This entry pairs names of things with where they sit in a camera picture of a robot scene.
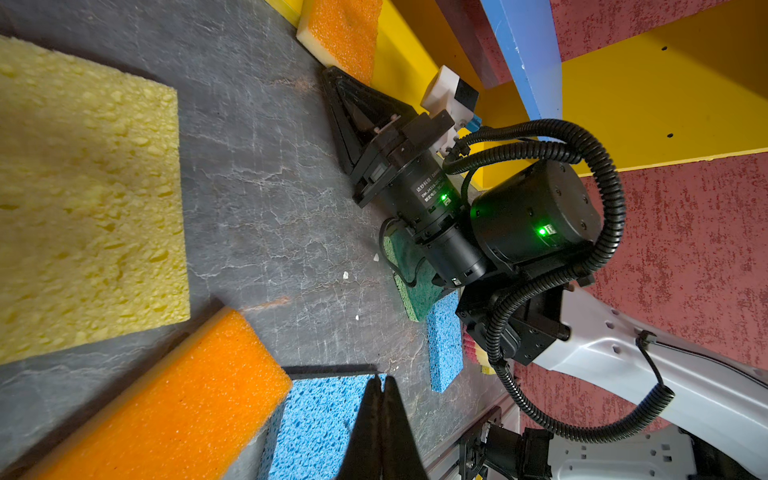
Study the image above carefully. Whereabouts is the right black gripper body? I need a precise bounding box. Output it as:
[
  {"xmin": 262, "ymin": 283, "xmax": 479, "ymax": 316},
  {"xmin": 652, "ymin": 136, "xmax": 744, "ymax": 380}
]
[{"xmin": 351, "ymin": 111, "xmax": 462, "ymax": 243}]

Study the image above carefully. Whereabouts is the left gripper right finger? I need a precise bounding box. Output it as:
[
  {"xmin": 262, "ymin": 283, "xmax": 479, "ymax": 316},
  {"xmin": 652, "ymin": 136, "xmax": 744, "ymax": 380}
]
[{"xmin": 381, "ymin": 376, "xmax": 428, "ymax": 479}]

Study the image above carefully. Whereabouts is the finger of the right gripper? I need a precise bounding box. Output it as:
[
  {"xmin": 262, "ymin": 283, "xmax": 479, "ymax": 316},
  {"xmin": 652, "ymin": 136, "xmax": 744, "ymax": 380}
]
[
  {"xmin": 335, "ymin": 69, "xmax": 417, "ymax": 135},
  {"xmin": 320, "ymin": 66, "xmax": 374, "ymax": 176}
]

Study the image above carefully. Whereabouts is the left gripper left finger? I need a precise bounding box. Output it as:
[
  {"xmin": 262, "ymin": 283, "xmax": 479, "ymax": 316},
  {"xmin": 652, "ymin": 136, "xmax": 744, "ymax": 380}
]
[{"xmin": 337, "ymin": 376, "xmax": 382, "ymax": 480}]

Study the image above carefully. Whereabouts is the dark green sponge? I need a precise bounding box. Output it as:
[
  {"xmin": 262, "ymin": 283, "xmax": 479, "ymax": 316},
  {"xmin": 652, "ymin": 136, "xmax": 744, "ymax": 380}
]
[{"xmin": 383, "ymin": 231, "xmax": 447, "ymax": 322}]

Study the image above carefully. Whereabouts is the tan orange-backed sponge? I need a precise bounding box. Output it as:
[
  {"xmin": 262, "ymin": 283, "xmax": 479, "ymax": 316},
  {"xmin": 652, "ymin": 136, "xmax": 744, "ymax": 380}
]
[{"xmin": 297, "ymin": 0, "xmax": 383, "ymax": 86}]

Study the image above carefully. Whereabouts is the yellow sponge near left arm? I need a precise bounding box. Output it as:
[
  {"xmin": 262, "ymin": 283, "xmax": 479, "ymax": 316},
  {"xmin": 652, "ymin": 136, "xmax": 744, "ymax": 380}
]
[{"xmin": 1, "ymin": 37, "xmax": 190, "ymax": 363}]

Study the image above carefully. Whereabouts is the yellow shelf with coloured boards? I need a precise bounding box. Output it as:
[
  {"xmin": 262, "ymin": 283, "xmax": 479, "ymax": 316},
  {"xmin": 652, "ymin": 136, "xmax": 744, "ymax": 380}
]
[{"xmin": 263, "ymin": 0, "xmax": 768, "ymax": 190}]

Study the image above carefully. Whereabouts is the light blue sponge left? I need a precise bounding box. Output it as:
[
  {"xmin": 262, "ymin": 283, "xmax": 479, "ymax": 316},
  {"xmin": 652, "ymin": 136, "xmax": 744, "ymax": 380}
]
[{"xmin": 256, "ymin": 372, "xmax": 376, "ymax": 479}]

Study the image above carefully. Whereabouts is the light blue sponge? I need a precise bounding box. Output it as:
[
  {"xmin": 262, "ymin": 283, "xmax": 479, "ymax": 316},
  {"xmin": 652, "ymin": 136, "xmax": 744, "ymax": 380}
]
[
  {"xmin": 426, "ymin": 291, "xmax": 464, "ymax": 393},
  {"xmin": 256, "ymin": 372, "xmax": 376, "ymax": 479}
]

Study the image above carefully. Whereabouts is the round smiley face sponge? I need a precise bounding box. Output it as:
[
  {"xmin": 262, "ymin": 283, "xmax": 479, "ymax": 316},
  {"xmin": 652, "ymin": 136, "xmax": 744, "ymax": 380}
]
[{"xmin": 462, "ymin": 332, "xmax": 479, "ymax": 364}]

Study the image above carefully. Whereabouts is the light blue sponge right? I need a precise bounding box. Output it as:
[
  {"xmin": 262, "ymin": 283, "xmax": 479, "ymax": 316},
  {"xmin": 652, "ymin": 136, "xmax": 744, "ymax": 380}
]
[{"xmin": 426, "ymin": 291, "xmax": 464, "ymax": 393}]

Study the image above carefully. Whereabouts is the orange sponge on table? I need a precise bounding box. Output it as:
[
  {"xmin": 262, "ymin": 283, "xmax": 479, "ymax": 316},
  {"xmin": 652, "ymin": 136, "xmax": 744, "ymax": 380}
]
[{"xmin": 24, "ymin": 307, "xmax": 292, "ymax": 479}]

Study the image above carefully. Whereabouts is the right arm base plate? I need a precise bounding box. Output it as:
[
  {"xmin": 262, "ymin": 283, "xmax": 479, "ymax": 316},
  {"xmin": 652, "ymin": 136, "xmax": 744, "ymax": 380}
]
[{"xmin": 457, "ymin": 406, "xmax": 502, "ymax": 480}]

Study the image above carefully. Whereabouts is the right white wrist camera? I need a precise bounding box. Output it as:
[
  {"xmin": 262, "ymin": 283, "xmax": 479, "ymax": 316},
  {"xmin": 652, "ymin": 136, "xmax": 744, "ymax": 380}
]
[{"xmin": 420, "ymin": 65, "xmax": 482, "ymax": 156}]

